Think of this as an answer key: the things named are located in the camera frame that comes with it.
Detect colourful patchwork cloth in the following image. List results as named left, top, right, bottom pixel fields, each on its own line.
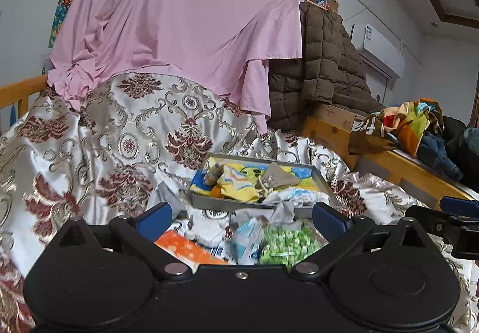
left=378, top=98, right=446, bottom=158

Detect wooden bunk frame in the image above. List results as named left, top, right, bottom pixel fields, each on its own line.
left=301, top=103, right=479, bottom=210

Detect white whale print cloth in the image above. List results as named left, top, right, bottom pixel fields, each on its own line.
left=262, top=187, right=330, bottom=206

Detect grey sock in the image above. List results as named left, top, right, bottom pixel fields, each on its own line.
left=254, top=162, right=302, bottom=199

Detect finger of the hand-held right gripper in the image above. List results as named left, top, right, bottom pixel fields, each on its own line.
left=405, top=196, right=479, bottom=229

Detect pink bed sheet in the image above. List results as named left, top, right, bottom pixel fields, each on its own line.
left=48, top=0, right=310, bottom=132

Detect brown printed cloth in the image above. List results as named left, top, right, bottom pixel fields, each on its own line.
left=348, top=112, right=399, bottom=156

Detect brown puffer jacket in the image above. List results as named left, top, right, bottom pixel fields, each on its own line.
left=267, top=2, right=382, bottom=132

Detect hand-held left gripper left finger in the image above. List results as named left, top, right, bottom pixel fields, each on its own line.
left=48, top=201, right=192, bottom=279

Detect white air conditioner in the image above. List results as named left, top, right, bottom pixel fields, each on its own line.
left=350, top=22, right=407, bottom=79

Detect grey cloth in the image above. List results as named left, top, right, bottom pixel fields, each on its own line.
left=267, top=201, right=298, bottom=226

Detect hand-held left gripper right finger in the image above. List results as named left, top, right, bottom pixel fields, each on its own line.
left=290, top=202, right=436, bottom=279

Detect floral satin blanket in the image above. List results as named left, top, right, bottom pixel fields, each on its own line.
left=0, top=73, right=479, bottom=333

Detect white orange box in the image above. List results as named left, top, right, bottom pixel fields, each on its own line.
left=154, top=230, right=229, bottom=270

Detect blue jeans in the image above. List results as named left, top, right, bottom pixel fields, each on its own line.
left=417, top=131, right=465, bottom=180

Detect bag of green foam pieces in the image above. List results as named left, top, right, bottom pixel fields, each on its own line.
left=258, top=223, right=330, bottom=268

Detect dark jacket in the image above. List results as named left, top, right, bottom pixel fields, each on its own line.
left=442, top=116, right=479, bottom=191

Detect white sock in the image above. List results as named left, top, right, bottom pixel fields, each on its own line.
left=187, top=211, right=233, bottom=244

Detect grey cartoon picture tray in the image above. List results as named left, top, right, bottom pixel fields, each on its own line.
left=186, top=153, right=339, bottom=210

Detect light blue packet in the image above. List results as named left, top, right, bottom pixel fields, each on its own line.
left=233, top=219, right=264, bottom=265

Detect wooden bed rail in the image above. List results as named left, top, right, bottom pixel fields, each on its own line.
left=0, top=75, right=49, bottom=118

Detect yellow striped cloth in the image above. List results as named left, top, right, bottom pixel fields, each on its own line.
left=210, top=165, right=260, bottom=203

